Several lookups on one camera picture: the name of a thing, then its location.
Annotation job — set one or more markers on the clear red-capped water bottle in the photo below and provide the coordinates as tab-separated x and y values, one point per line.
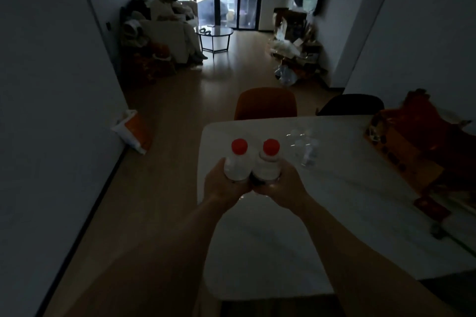
268	161
237	160

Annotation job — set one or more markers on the person's right hand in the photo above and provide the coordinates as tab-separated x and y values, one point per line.
286	188

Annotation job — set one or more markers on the person's right forearm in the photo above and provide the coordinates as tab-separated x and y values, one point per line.
368	268

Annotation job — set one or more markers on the person's left hand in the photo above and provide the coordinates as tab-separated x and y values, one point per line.
220	186

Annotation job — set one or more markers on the red packet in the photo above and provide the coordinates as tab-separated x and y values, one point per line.
432	208

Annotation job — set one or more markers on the pile of boxes and bags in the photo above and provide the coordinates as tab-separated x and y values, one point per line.
295	45

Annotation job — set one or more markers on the white dining table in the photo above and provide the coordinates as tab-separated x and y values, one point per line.
334	216

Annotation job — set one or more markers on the person's left thumb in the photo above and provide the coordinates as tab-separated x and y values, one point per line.
243	186

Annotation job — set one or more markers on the black chair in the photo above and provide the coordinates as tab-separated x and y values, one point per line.
351	104

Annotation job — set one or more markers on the person's left forearm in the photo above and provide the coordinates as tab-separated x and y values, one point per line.
156	261

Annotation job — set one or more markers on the pile of clothes and bags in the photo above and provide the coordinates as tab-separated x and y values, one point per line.
143	45

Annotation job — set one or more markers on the person's right thumb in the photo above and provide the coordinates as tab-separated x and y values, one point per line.
264	186

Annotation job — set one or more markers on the orange cardboard box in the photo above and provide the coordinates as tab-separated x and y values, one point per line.
416	142

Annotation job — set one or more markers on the white and orange bag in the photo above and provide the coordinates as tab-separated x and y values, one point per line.
131	131

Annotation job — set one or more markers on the round glass coffee table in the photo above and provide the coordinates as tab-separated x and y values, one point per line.
214	35

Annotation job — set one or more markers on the clear plastic packaging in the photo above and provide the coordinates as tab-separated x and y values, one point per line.
304	147

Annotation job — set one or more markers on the white sofa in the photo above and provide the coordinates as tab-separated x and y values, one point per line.
167	32

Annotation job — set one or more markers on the orange chair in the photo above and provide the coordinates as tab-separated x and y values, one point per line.
265	103

